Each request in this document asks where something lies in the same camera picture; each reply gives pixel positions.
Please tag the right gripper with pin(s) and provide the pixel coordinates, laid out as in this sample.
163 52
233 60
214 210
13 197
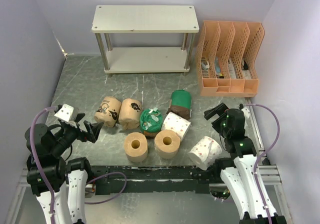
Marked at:
220 109

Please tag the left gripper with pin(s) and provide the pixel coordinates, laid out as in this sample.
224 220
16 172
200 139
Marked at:
92 129

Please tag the brown cartoon roll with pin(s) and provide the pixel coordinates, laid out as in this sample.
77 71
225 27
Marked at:
108 111

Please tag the green brown roll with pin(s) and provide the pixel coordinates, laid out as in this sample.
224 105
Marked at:
180 104

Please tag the brown ink-blot roll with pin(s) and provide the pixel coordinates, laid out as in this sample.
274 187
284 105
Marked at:
129 115

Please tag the plain brown roll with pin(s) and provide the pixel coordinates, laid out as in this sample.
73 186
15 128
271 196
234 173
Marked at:
167 144
136 147

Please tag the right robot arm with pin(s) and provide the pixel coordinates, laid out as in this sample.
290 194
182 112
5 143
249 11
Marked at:
240 171

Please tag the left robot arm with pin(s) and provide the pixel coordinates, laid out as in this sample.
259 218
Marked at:
59 185

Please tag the beige two-tier shelf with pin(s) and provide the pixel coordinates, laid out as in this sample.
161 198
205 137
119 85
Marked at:
145 19

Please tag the white floral roll right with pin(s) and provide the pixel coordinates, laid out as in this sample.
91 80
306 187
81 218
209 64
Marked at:
205 152

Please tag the white floral roll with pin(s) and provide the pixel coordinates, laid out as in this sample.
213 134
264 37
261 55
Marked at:
205 152
176 124

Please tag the white floral roll centre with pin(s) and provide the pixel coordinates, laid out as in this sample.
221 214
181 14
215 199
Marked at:
176 124

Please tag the orange plastic file organizer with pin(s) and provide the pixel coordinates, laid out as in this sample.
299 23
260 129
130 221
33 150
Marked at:
229 39

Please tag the items in file organizer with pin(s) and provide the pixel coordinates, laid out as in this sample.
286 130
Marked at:
205 66

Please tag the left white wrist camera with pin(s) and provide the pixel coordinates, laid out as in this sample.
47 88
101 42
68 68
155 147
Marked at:
67 113

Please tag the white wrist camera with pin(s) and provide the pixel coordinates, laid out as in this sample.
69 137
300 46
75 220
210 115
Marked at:
67 113
246 111

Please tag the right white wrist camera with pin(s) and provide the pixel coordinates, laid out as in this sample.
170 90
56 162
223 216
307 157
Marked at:
246 111

